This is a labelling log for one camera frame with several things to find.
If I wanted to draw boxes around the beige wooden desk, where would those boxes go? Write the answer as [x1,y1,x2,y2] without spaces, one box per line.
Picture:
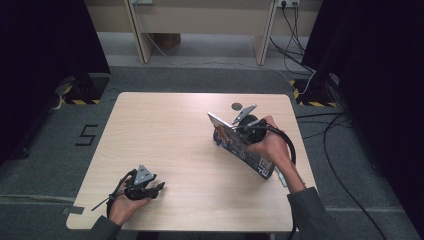
[84,0,323,66]

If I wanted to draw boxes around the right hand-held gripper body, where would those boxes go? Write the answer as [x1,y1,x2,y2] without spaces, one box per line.
[231,103,270,145]

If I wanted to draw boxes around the white wall power socket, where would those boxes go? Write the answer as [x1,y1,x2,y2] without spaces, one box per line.
[276,0,301,9]

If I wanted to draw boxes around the white floor cable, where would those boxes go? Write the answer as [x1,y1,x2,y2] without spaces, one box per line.
[145,32,317,95]

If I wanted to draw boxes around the brown cardboard box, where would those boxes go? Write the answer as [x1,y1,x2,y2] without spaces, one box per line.
[151,32,182,51]

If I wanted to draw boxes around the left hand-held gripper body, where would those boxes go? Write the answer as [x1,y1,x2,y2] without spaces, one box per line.
[124,163,158,201]

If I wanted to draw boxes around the black floor cables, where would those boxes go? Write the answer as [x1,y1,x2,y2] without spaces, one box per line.
[295,111,388,240]

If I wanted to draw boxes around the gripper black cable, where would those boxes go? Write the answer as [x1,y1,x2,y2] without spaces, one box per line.
[255,123,298,240]
[106,168,139,218]

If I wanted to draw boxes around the person's right hand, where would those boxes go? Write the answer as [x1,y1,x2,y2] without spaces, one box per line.
[247,115,292,175]

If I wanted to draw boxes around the person's left hand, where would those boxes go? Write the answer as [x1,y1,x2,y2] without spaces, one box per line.
[107,176,153,228]

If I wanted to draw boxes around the illustrated magazine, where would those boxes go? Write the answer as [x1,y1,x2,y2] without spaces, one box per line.
[206,111,276,181]

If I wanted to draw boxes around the black plugged-in cables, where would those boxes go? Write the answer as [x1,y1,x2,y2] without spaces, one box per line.
[268,1,316,75]

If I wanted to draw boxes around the black curtain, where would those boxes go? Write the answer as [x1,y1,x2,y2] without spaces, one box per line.
[0,0,112,167]
[301,0,424,232]

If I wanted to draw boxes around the stand base with hazard tape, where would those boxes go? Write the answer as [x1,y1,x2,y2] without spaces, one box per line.
[60,74,111,106]
[288,74,340,109]

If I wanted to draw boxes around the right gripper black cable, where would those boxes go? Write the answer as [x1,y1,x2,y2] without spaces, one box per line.
[255,123,298,240]

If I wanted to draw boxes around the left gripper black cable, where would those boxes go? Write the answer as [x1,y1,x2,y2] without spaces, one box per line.
[106,168,139,218]

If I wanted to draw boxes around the black cable tie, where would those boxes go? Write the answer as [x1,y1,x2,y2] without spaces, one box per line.
[91,194,118,212]

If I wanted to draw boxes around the grey tape strip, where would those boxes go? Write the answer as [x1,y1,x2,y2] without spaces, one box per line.
[61,205,86,216]

